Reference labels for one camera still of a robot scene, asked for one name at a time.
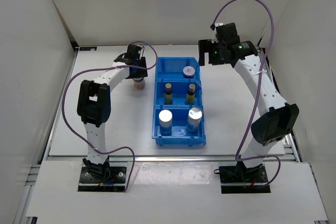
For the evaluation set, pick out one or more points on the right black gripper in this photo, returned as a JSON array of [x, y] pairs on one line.
[[206, 46]]

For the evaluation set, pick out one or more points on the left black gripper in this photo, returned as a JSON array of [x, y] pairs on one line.
[[142, 73]]

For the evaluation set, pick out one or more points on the yellow small bottle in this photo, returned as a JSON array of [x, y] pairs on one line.
[[190, 96], [168, 99]]

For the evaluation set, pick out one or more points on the silver-lid shaker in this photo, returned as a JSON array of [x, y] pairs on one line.
[[195, 115], [165, 122]]

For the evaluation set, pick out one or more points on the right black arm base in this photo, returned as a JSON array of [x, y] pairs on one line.
[[234, 182]]

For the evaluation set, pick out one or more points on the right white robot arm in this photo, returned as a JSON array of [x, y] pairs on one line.
[[277, 116]]

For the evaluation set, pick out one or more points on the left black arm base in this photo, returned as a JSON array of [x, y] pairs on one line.
[[115, 181]]

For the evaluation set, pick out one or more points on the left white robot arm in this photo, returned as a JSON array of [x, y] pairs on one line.
[[94, 107]]

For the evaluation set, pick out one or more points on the blue three-compartment bin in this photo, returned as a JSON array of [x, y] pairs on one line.
[[170, 70]]

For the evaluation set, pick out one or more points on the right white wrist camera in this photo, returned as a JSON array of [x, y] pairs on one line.
[[214, 25]]

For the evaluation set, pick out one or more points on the aluminium front rail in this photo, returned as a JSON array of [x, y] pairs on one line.
[[63, 163]]

